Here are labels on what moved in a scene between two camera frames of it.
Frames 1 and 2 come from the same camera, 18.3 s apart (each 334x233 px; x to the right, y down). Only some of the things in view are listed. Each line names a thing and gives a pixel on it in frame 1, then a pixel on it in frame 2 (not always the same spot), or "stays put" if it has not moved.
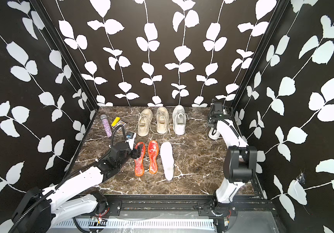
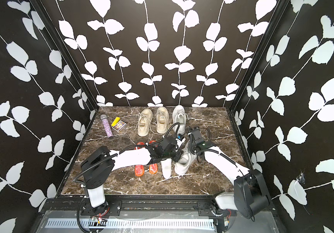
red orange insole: (139, 168) stays put
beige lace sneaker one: (145, 118) stays put
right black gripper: (210, 118) to (191, 145)
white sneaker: (179, 120) stays put
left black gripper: (135, 153) to (178, 155)
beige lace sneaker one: (162, 119) stays put
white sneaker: (214, 134) to (186, 161)
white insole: (167, 159) stays put
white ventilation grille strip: (117, 223) stays put
